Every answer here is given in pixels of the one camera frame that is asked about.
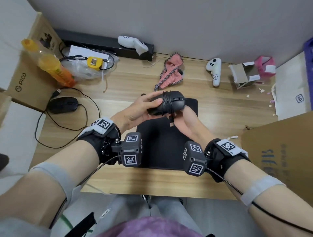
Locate person's right hand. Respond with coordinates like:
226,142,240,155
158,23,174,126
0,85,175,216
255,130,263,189
172,105,216,147

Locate person's left hand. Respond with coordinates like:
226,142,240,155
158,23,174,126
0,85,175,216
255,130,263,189
111,91,165,134

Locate black mouse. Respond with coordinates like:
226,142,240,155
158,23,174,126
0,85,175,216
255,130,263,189
146,90,187,116
46,97,79,114

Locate black mouse pad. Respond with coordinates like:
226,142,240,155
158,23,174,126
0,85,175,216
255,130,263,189
136,97,198,171

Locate pink cleaning cloth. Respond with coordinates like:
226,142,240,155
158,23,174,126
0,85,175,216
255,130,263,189
154,52,184,92

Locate person's right forearm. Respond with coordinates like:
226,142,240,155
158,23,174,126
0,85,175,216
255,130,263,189
224,160,313,237

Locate person's left forearm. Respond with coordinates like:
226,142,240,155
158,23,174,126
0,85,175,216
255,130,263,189
0,140,101,228

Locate person's purple shirt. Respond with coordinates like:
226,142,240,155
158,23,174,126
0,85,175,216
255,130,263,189
97,216,203,237

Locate yellow tape measure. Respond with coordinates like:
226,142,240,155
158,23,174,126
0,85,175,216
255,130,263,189
87,56,104,71

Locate white controller with label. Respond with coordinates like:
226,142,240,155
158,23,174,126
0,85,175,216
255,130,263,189
205,58,222,87

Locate clear plastic bag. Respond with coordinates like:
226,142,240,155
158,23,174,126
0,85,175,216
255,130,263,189
60,52,119,81

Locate small open cardboard box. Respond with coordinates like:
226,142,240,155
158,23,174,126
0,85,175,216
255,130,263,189
229,61,261,90

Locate scattered white crumbs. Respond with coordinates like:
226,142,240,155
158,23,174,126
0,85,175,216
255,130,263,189
246,88,277,117

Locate long black bar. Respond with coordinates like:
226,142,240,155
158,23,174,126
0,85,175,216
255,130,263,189
55,29,155,62

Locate white paper sheet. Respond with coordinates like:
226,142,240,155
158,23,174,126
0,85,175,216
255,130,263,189
68,45,111,69

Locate orange juice bottle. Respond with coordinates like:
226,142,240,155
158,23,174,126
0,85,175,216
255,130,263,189
21,38,76,88

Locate cardboard box with dark writing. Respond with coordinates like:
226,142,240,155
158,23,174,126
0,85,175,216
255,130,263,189
241,111,313,205

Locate pink box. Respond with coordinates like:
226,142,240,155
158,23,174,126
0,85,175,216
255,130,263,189
254,55,276,78

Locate cardboard box with round logo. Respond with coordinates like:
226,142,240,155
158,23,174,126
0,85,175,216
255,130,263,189
5,12,65,112

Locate white paper bag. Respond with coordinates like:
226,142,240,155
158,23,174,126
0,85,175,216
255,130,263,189
271,51,312,120

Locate white board panel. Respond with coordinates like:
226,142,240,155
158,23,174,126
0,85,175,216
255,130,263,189
0,101,46,196

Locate large cardboard box red-dotted label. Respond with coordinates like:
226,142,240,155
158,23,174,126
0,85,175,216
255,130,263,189
0,91,13,127

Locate blue rack with holes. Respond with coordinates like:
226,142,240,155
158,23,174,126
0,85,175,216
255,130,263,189
303,38,313,110

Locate black wrist strap white marker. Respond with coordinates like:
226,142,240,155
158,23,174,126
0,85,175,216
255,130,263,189
76,117,122,165
204,138,251,183

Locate black wrist camera with markers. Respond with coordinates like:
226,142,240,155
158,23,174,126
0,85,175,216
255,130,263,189
182,140,208,177
111,132,143,168

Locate thin white wire loop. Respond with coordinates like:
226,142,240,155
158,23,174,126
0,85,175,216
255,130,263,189
142,60,161,68

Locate thin black cable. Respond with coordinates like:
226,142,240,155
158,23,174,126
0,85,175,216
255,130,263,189
58,43,115,71

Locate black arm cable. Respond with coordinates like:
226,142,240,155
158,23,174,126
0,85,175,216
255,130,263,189
206,168,313,234
49,156,122,229

